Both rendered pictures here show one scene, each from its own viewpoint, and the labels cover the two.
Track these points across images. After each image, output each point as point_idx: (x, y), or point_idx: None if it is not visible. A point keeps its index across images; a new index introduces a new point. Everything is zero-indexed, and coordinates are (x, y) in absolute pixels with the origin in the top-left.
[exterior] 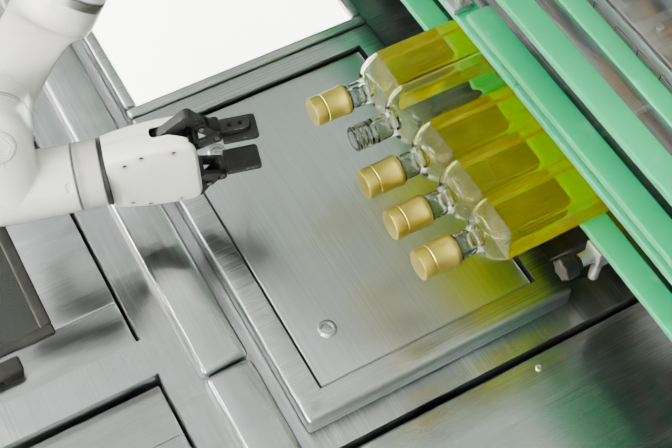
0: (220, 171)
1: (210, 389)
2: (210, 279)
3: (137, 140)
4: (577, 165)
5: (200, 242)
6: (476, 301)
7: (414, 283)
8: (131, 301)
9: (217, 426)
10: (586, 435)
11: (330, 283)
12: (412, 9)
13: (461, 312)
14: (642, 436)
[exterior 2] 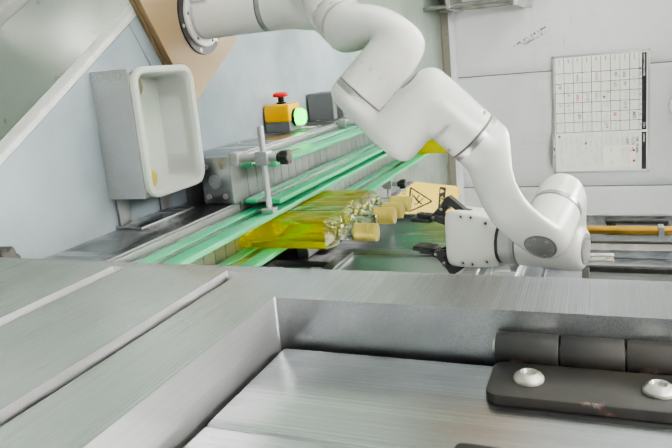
0: (441, 247)
1: (518, 270)
2: None
3: (481, 209)
4: (324, 187)
5: None
6: (380, 256)
7: (394, 264)
8: None
9: (525, 273)
10: (392, 248)
11: (427, 272)
12: (258, 262)
13: (390, 256)
14: (376, 244)
